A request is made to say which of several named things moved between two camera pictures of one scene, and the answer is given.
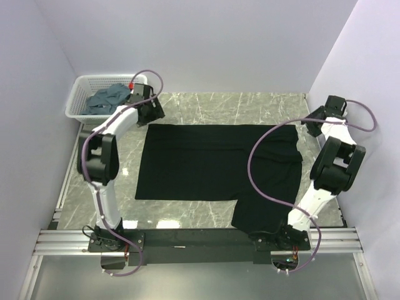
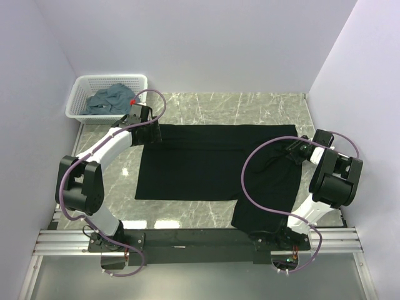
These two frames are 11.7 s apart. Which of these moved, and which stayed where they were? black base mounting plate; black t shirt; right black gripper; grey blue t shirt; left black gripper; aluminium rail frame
Moved: left black gripper; right black gripper
Stayed: black base mounting plate; black t shirt; aluminium rail frame; grey blue t shirt
